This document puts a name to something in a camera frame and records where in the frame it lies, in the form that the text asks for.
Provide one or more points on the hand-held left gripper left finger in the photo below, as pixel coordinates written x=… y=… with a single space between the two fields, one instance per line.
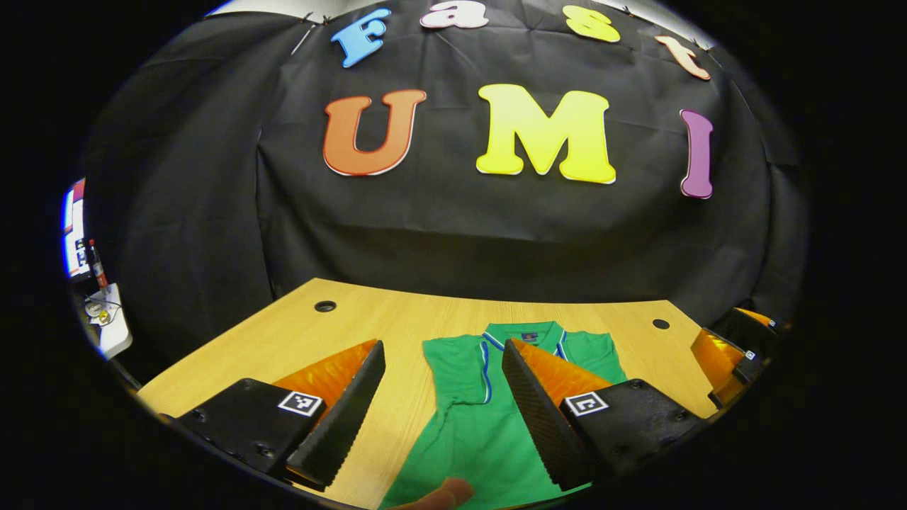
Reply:
x=351 y=418

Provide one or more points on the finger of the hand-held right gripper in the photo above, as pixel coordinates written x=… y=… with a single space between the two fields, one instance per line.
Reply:
x=716 y=361
x=744 y=333

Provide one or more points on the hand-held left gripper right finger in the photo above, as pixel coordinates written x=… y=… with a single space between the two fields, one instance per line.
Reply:
x=531 y=411

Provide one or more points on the green T-shirt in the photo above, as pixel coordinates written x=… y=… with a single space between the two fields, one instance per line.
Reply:
x=460 y=425

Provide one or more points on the black backdrop cloth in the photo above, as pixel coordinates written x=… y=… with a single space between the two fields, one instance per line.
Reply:
x=460 y=248

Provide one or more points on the red-capped bottle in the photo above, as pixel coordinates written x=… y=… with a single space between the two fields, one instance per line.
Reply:
x=97 y=268

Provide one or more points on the bright screen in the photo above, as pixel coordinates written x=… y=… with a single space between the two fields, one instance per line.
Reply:
x=73 y=227

